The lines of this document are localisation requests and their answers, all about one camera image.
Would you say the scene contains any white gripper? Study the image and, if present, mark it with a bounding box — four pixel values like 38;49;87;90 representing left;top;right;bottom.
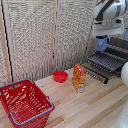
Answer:
91;21;126;38

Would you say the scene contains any blue plastic cup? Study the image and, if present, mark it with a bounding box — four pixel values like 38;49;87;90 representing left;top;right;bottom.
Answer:
95;35;110;53

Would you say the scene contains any metal wire oven tray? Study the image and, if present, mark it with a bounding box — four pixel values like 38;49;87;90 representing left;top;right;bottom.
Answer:
85;50;128;73

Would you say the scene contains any black toaster oven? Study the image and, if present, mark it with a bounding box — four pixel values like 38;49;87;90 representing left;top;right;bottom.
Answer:
85;36;128;80

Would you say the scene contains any black oven door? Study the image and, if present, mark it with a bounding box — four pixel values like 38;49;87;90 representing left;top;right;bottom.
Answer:
81;63;111;85

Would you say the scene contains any macaroni and cheese box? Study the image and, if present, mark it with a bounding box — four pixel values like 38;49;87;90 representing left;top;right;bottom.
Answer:
71;63;88;94

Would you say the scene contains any red bowl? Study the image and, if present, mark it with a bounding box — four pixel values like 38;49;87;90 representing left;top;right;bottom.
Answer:
52;70;70;84

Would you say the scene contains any wicker folding screen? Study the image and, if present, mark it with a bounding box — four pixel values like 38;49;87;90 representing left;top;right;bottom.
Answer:
0;0;128;86

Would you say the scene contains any red shopping basket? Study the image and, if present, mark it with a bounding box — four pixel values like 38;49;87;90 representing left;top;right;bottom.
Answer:
0;79;56;128

